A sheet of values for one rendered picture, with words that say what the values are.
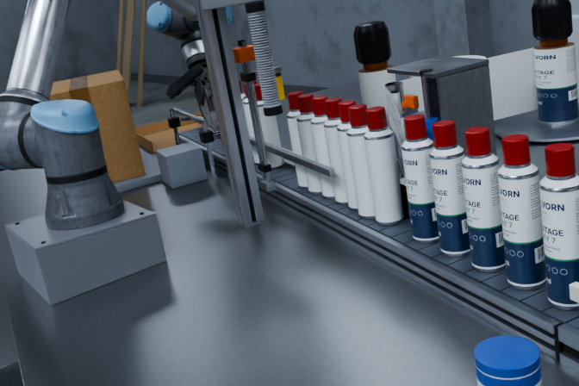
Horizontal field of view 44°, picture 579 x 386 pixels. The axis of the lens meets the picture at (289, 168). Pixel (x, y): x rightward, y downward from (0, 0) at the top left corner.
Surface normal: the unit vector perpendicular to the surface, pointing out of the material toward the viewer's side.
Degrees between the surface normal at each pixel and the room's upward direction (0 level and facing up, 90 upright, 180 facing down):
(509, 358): 0
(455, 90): 90
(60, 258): 90
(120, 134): 90
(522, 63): 90
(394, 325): 0
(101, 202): 71
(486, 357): 0
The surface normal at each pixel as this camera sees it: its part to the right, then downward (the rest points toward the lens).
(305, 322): -0.16, -0.95
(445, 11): -0.81, 0.29
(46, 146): -0.42, 0.26
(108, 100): 0.27, 0.22
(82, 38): 0.56, 0.14
